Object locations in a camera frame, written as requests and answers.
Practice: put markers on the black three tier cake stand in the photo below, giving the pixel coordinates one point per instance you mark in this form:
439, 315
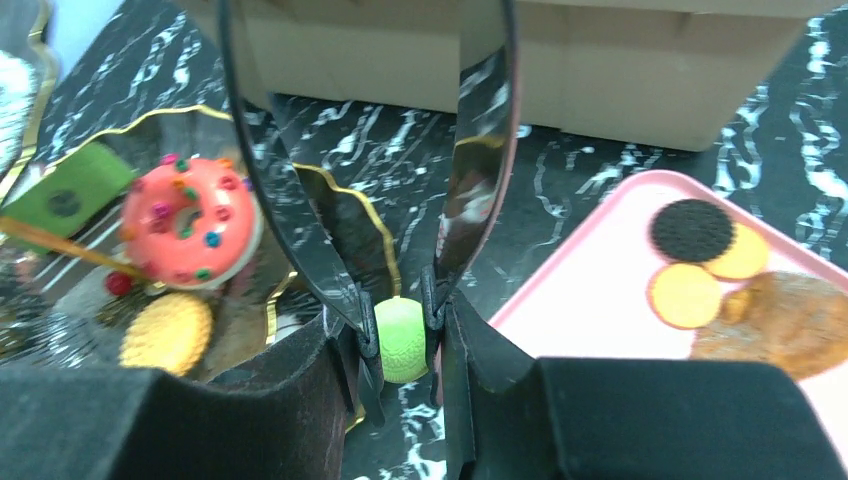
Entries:
56, 312

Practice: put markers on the green layered cake slice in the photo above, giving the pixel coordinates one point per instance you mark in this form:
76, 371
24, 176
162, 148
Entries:
78, 188

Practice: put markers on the brown bread bun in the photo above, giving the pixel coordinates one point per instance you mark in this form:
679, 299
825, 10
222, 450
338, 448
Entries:
793, 321

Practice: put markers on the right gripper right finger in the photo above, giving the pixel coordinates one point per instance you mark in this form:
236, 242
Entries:
510, 416

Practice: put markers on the green macaron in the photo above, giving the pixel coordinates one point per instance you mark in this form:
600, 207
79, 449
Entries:
402, 339

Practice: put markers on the red strawberry tart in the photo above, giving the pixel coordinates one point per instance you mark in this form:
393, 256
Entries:
191, 223

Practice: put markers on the tan plastic toolbox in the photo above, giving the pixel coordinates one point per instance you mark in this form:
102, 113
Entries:
662, 73

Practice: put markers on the black sandwich cookie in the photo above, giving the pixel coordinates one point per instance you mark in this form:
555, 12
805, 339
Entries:
692, 231

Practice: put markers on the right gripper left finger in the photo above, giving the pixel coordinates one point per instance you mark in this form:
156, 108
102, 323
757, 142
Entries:
280, 415

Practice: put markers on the pink serving tray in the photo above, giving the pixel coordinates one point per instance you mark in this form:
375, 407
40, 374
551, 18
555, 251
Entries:
590, 298

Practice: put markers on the plain orange biscuit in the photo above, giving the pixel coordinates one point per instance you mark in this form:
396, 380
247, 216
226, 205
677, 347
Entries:
746, 257
685, 296

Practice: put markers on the metal tongs black handle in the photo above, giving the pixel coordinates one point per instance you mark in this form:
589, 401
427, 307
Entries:
311, 217

